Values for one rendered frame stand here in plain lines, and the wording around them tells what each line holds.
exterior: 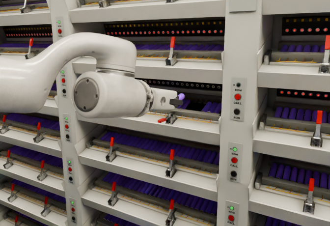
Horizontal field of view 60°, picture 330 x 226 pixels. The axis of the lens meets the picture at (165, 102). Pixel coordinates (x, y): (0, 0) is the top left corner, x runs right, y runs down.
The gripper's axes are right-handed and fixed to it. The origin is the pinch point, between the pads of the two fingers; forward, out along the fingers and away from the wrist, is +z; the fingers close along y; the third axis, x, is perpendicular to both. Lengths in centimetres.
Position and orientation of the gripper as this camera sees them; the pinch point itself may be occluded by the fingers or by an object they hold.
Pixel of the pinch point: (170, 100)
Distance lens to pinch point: 77.8
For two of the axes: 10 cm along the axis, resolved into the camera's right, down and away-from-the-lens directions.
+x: -1.0, 9.9, 0.2
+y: -8.7, -1.0, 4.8
